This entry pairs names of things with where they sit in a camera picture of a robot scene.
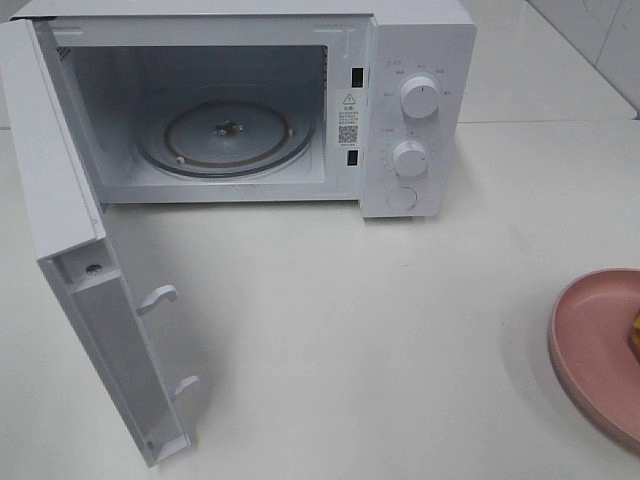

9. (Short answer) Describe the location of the pink round plate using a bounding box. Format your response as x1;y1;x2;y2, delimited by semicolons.
548;269;639;454

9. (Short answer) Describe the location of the burger with sesame bun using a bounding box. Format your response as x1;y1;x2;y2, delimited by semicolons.
628;313;640;360

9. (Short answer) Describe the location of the white microwave oven body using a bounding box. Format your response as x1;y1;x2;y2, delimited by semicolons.
6;1;476;217

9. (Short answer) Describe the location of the white microwave door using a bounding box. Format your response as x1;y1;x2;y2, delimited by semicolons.
1;19;190;466

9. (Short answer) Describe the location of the upper white power knob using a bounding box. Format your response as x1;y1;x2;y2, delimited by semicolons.
400;73;441;119

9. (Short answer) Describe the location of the round white door release button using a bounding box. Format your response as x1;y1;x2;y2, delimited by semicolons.
387;186;418;212

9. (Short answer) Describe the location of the white timer knob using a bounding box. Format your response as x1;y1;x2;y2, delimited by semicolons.
392;140;429;177

